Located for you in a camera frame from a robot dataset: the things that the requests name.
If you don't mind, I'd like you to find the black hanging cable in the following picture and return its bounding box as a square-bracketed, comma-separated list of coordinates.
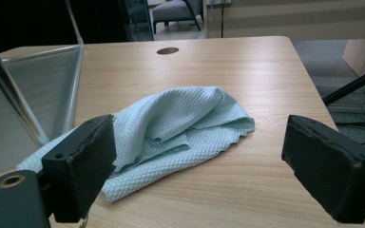
[220, 0, 226, 39]

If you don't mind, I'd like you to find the black tripod stand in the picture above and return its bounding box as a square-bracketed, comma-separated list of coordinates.
[322, 61, 365, 107]

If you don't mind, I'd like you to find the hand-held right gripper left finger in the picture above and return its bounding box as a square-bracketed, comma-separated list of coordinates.
[41, 114, 118, 223]

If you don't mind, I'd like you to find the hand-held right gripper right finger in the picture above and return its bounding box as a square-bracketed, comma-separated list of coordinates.
[280, 114, 365, 224]

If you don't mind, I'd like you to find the light wooden desk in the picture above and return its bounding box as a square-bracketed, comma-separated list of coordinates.
[202, 0, 365, 77]

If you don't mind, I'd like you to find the grey armchair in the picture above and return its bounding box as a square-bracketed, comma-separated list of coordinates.
[151, 0, 203, 34]

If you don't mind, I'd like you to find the light blue waffle cloth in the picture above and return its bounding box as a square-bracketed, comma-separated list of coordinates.
[16, 85, 256, 203]

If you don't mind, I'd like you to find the grey two-tier shelf rack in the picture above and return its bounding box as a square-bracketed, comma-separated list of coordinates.
[0, 0, 86, 179]

